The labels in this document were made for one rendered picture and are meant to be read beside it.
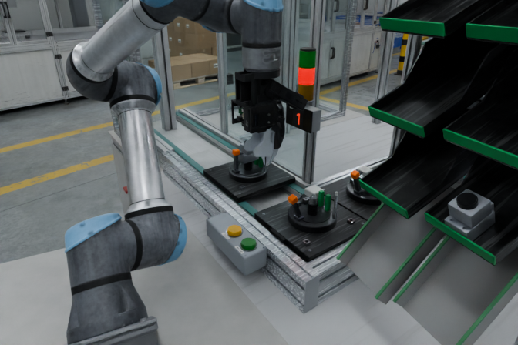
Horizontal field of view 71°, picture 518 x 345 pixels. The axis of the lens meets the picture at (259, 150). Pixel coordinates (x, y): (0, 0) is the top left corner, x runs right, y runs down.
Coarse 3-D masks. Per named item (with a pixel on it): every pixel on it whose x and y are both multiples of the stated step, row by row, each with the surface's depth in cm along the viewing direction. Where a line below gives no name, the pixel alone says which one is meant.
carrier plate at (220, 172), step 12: (216, 168) 134; (228, 168) 134; (276, 168) 134; (216, 180) 125; (228, 180) 125; (264, 180) 125; (276, 180) 125; (288, 180) 126; (228, 192) 119; (240, 192) 118; (252, 192) 118; (264, 192) 121
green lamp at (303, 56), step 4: (300, 52) 106; (304, 52) 105; (308, 52) 105; (312, 52) 105; (300, 56) 107; (304, 56) 106; (308, 56) 105; (312, 56) 106; (300, 60) 107; (304, 60) 106; (308, 60) 106; (312, 60) 106; (300, 64) 108; (304, 64) 106; (308, 64) 106; (312, 64) 107; (304, 68) 107; (308, 68) 107; (312, 68) 107
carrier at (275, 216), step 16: (304, 192) 117; (320, 192) 104; (336, 192) 97; (272, 208) 109; (288, 208) 109; (304, 208) 106; (320, 208) 106; (336, 208) 99; (272, 224) 102; (288, 224) 102; (304, 224) 98; (320, 224) 98; (336, 224) 102; (288, 240) 95; (320, 240) 95; (336, 240) 95; (304, 256) 91
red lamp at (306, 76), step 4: (300, 68) 108; (300, 72) 108; (304, 72) 107; (308, 72) 107; (312, 72) 108; (300, 76) 109; (304, 76) 108; (308, 76) 108; (312, 76) 108; (300, 80) 109; (304, 80) 108; (308, 80) 108; (312, 80) 109; (300, 84) 110; (304, 84) 109; (308, 84) 109; (312, 84) 109
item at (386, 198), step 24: (408, 144) 78; (432, 144) 78; (384, 168) 78; (408, 168) 76; (432, 168) 73; (456, 168) 67; (384, 192) 73; (408, 192) 71; (432, 192) 67; (408, 216) 66
